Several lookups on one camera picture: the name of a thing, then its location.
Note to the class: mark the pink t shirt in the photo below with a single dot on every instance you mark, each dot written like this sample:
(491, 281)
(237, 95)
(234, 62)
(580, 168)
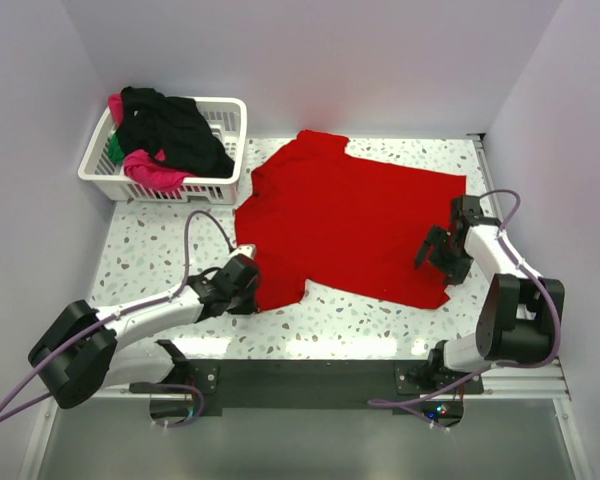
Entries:
(137, 165)

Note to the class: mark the black t shirt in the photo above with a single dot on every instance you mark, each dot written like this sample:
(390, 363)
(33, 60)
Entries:
(173, 132)

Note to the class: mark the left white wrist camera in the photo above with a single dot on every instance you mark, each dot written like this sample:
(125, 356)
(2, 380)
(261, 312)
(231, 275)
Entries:
(247, 250)

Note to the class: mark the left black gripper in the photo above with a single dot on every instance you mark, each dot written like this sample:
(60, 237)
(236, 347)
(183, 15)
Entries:
(250, 306)

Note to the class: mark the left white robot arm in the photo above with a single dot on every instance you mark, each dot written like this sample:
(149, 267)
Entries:
(86, 349)

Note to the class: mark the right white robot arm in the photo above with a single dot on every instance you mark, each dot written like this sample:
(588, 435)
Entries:
(519, 325)

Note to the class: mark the green t shirt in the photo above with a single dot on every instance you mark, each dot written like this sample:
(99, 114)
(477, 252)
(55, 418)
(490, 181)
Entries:
(114, 151)

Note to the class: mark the red t shirt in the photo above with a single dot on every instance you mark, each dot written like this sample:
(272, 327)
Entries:
(319, 214)

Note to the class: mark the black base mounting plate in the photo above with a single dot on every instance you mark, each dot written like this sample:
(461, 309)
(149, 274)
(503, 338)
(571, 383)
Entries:
(211, 387)

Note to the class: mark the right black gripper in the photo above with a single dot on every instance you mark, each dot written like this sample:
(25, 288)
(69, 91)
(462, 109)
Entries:
(454, 272)

